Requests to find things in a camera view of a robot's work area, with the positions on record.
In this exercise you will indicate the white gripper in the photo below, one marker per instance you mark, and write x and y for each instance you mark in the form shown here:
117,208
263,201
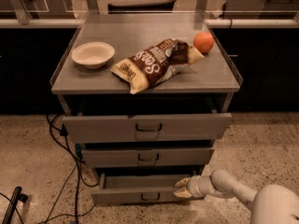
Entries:
194,187

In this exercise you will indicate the grey bottom drawer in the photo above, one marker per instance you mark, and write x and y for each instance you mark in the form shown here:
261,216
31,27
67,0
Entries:
124,186

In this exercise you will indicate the grey drawer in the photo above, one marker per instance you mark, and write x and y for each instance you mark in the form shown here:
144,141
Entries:
147,157
124,186
143,128

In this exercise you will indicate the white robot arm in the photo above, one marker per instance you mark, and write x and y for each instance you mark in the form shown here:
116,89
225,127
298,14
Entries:
272,204

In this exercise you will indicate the grey top drawer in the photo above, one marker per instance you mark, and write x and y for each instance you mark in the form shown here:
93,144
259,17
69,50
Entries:
143,128

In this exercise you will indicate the grey middle drawer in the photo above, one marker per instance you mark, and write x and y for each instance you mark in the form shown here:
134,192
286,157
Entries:
147,157

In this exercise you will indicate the brown yellow chip bag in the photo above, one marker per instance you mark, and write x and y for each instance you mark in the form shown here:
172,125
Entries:
156,64

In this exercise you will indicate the orange fruit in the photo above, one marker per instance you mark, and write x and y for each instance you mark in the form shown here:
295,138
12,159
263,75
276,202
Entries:
204,42

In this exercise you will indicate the white paper bowl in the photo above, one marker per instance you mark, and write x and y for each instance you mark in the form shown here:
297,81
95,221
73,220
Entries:
93,55

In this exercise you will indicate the black stand leg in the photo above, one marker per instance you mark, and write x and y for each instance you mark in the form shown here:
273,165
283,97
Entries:
17,196

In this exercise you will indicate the black chair back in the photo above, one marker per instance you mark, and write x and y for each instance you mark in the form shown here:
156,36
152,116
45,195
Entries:
156,7

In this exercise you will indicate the white counter rail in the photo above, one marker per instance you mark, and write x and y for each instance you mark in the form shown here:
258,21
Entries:
57,23

